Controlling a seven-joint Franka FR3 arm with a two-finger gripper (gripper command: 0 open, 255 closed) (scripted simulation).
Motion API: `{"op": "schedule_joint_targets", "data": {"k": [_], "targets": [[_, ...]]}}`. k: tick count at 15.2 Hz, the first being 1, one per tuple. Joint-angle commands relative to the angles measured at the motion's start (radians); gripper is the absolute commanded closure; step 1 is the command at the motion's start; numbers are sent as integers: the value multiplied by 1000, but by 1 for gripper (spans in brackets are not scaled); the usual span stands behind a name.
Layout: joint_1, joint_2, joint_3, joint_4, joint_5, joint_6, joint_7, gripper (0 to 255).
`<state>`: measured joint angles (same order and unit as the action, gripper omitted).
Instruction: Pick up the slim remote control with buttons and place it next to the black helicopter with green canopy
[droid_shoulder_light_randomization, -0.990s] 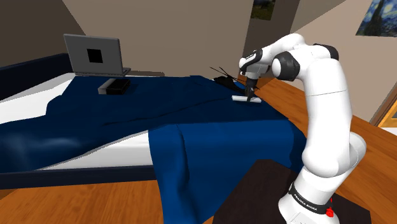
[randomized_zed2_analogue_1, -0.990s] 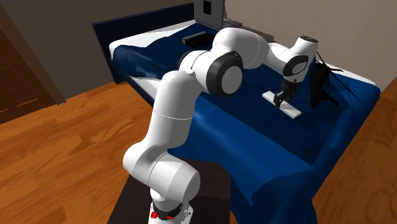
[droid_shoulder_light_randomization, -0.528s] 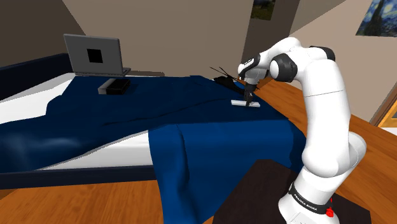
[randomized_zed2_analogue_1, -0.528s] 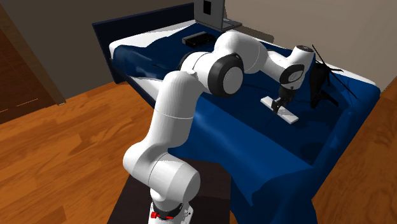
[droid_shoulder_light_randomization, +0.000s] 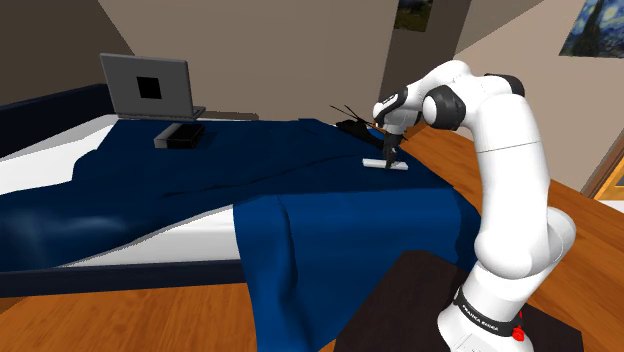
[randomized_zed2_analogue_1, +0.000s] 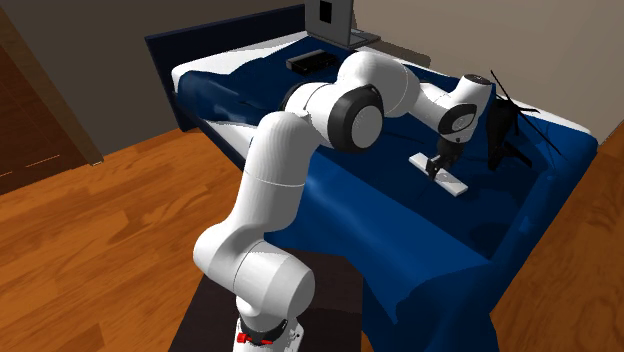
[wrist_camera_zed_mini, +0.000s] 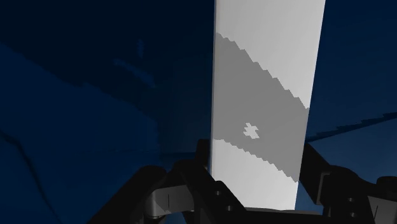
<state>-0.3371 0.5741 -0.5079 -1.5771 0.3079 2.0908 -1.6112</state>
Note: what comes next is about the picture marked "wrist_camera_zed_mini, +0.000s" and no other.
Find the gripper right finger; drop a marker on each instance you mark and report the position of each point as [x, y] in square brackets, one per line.
[341, 192]

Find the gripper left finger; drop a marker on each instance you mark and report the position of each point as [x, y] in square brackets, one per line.
[198, 192]

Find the dark blue sofa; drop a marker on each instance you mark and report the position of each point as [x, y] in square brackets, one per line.
[77, 149]

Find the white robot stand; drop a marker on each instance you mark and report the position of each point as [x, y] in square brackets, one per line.
[266, 77]

